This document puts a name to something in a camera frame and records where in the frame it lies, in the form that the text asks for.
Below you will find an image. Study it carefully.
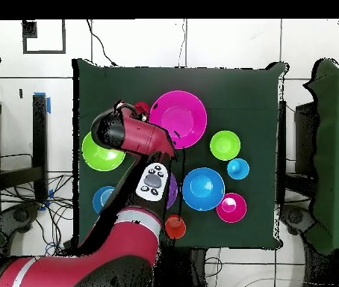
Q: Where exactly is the orange cup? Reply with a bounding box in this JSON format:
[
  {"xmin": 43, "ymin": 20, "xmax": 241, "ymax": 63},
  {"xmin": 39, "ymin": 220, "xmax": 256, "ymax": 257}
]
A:
[{"xmin": 164, "ymin": 214, "xmax": 187, "ymax": 240}]

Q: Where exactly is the black metal stand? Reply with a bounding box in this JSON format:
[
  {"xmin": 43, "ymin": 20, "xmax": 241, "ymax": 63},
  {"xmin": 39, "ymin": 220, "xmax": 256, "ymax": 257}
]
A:
[
  {"xmin": 276, "ymin": 99, "xmax": 320, "ymax": 200},
  {"xmin": 0, "ymin": 93, "xmax": 52, "ymax": 203}
]

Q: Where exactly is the blue cup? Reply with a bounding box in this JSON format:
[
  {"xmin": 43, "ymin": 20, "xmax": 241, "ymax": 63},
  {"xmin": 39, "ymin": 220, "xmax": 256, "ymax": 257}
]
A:
[{"xmin": 226, "ymin": 158, "xmax": 250, "ymax": 181}]

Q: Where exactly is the purple bowl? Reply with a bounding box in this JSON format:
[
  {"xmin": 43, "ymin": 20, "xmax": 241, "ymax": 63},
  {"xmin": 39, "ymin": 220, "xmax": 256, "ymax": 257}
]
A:
[{"xmin": 167, "ymin": 172, "xmax": 178, "ymax": 210}]

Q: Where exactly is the small blue bowl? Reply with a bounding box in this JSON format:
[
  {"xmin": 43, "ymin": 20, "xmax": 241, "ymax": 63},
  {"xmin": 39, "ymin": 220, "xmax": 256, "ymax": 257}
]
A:
[{"xmin": 92, "ymin": 185, "xmax": 116, "ymax": 215}]

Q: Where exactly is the large blue bowl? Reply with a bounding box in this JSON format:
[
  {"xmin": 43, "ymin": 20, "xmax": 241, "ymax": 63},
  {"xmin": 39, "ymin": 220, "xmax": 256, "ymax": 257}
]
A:
[{"xmin": 181, "ymin": 167, "xmax": 226, "ymax": 212}]

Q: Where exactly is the black equipment base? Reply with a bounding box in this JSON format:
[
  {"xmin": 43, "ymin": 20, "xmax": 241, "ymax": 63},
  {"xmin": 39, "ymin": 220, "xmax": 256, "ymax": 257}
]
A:
[
  {"xmin": 0, "ymin": 203, "xmax": 40, "ymax": 234},
  {"xmin": 279, "ymin": 204, "xmax": 317, "ymax": 237}
]

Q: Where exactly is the large pink bowl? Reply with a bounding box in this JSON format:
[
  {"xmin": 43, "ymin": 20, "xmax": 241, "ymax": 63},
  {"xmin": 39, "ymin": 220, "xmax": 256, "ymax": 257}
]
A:
[{"xmin": 149, "ymin": 90, "xmax": 208, "ymax": 150}]

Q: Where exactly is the small green bowl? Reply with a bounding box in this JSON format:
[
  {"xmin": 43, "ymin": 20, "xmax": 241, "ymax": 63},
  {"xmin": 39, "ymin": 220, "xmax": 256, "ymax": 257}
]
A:
[{"xmin": 209, "ymin": 130, "xmax": 241, "ymax": 161}]

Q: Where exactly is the red cup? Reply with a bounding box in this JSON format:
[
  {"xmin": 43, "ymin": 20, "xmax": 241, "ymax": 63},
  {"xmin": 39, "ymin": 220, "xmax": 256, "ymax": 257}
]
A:
[{"xmin": 133, "ymin": 101, "xmax": 152, "ymax": 122}]

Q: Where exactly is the large green bowl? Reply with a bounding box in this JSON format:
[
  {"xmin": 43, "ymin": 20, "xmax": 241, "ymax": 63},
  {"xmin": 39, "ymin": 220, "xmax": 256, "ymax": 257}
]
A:
[{"xmin": 81, "ymin": 131, "xmax": 126, "ymax": 172}]

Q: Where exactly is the small pinkish red bowl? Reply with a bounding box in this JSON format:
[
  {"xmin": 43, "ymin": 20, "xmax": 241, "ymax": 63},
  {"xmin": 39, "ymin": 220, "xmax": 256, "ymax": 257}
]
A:
[{"xmin": 216, "ymin": 192, "xmax": 248, "ymax": 224}]

